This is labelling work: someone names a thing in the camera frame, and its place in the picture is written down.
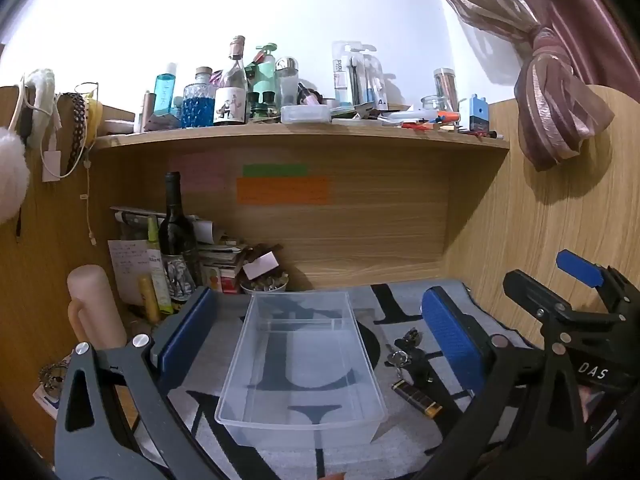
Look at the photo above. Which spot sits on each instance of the light blue tall bottle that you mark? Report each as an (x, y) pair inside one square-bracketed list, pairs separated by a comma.
[(164, 88)]

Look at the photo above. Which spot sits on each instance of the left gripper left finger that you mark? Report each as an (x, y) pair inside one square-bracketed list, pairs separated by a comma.
[(92, 437)]

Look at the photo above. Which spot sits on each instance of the orange sticky note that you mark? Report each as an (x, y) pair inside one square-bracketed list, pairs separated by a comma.
[(270, 191)]

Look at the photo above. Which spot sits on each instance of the dark wine bottle elephant label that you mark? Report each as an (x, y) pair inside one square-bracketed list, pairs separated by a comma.
[(178, 245)]

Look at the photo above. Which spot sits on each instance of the clear lidded box on shelf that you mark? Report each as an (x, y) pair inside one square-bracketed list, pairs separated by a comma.
[(305, 114)]

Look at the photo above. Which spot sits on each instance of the blue pencil sharpener box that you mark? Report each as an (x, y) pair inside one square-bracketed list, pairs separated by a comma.
[(478, 114)]

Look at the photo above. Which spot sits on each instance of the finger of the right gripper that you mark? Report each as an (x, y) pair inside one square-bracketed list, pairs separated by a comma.
[(614, 289), (536, 299)]

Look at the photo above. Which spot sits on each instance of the green sticky note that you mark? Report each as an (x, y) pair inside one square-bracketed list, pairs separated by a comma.
[(275, 171)]

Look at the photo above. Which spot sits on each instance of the blue glass bottle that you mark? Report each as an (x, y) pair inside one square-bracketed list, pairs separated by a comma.
[(199, 100)]

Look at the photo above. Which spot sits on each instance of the key bunch with harmonica keychain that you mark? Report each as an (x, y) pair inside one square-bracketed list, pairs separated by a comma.
[(417, 382)]

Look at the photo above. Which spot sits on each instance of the white fluffy pompom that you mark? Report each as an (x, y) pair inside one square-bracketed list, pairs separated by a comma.
[(14, 175)]

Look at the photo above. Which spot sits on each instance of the white card on bowl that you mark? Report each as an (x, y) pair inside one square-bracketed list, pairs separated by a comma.
[(260, 266)]

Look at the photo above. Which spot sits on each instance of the pink sticky note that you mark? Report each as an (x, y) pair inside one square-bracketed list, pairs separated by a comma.
[(200, 172)]

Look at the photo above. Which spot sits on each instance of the green spray bottle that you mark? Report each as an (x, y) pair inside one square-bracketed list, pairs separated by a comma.
[(262, 74)]

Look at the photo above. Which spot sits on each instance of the white labelled liquor bottle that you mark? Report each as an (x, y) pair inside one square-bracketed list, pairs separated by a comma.
[(231, 92)]

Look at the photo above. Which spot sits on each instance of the grey mat with black letters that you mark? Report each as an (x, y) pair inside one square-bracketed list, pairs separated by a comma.
[(404, 442)]

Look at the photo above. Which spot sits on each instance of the white bowl of stones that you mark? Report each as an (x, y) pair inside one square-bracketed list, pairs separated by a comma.
[(277, 282)]

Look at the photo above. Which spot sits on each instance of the glass jar of straws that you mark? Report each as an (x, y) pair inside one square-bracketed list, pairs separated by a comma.
[(445, 83)]

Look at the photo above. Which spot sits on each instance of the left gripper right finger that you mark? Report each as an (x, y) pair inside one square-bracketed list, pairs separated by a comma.
[(525, 419)]

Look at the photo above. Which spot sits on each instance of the clear plastic storage bin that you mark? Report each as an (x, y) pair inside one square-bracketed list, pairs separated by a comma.
[(300, 376)]

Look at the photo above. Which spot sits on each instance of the stack of books and papers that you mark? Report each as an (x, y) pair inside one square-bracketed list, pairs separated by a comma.
[(221, 256)]

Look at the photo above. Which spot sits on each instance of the white charger with cable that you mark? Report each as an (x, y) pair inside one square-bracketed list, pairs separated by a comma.
[(40, 97)]

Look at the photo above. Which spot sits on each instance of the wooden shelf board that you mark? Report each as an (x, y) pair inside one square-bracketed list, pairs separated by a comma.
[(324, 132)]

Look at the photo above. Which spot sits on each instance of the yellow lip balm tube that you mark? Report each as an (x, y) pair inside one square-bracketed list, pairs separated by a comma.
[(152, 310)]

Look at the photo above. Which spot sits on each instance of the green white tube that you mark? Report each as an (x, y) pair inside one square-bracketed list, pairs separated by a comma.
[(158, 275)]

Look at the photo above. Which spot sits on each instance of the mauve tied curtain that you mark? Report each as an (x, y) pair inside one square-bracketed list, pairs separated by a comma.
[(569, 46)]

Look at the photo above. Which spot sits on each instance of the white handwritten note paper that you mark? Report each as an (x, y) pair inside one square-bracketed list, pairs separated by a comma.
[(129, 259)]

